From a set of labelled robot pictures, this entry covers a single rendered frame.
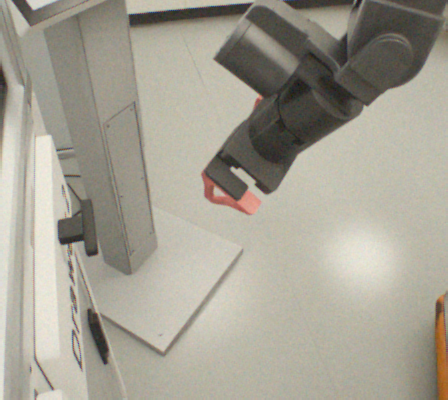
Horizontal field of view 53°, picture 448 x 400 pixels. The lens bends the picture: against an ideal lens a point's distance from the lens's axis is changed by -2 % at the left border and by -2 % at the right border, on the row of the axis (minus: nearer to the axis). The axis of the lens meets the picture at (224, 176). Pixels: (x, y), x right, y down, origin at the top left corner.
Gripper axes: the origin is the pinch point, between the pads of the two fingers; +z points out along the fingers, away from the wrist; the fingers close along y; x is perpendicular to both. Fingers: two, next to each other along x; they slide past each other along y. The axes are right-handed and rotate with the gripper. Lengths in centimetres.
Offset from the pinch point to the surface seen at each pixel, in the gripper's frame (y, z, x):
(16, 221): 21.8, -7.4, -12.8
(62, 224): 17.4, 1.3, -10.4
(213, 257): -30, 94, 29
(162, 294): -9, 94, 22
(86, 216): 15.4, 0.7, -9.1
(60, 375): 28.6, -5.0, -2.5
